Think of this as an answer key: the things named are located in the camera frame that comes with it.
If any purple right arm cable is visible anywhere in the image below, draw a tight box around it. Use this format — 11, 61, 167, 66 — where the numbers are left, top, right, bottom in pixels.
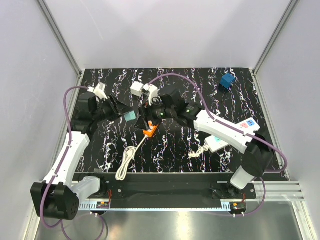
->
147, 73, 288, 217

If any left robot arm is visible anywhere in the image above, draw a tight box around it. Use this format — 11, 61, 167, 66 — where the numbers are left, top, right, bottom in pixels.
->
30, 90, 136, 221

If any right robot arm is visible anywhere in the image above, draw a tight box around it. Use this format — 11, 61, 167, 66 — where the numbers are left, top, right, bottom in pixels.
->
135, 90, 275, 199

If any blue cube adapter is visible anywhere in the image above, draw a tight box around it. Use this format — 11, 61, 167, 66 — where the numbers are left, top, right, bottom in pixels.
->
219, 73, 236, 91

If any black marble mat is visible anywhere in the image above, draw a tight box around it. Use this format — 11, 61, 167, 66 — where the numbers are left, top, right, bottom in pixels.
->
76, 67, 267, 173

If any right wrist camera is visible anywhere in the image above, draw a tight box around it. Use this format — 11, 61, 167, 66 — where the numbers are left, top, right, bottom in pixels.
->
142, 84, 158, 106

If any white orange-strip cord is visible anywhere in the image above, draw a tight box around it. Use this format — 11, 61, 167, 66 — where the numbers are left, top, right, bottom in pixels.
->
114, 134, 148, 181

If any orange power strip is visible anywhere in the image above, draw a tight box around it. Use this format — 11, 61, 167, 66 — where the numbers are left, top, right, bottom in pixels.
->
143, 121, 159, 138

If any white strip cord bundle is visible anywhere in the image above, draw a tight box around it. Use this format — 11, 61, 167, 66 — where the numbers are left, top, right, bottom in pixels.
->
187, 144, 210, 159

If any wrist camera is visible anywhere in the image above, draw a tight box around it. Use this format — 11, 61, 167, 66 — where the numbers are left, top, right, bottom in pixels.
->
142, 84, 158, 106
87, 82, 108, 100

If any white cube adapter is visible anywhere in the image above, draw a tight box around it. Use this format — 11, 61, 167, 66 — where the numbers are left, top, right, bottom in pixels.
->
130, 81, 144, 97

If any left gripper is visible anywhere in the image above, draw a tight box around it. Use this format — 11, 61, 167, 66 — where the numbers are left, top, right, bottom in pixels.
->
92, 93, 133, 123

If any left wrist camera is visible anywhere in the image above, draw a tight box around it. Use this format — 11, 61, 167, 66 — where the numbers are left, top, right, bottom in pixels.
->
87, 82, 108, 100

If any teal USB charger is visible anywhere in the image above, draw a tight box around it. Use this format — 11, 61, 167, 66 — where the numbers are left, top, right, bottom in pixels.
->
124, 110, 137, 122

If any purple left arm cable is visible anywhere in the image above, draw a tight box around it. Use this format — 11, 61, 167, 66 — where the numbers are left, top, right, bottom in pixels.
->
39, 85, 110, 240

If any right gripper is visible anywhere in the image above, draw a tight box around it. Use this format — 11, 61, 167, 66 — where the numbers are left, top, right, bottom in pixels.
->
134, 97, 176, 131

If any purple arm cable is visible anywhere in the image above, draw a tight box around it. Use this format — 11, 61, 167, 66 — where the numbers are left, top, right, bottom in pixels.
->
147, 73, 288, 217
39, 85, 110, 240

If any slotted cable duct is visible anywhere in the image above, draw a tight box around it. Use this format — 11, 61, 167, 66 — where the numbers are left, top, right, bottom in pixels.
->
78, 200, 243, 213

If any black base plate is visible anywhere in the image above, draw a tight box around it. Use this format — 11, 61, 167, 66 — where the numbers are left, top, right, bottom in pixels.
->
73, 172, 257, 207

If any white power strip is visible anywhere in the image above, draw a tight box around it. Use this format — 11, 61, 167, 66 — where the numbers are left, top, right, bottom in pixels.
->
202, 117, 261, 153

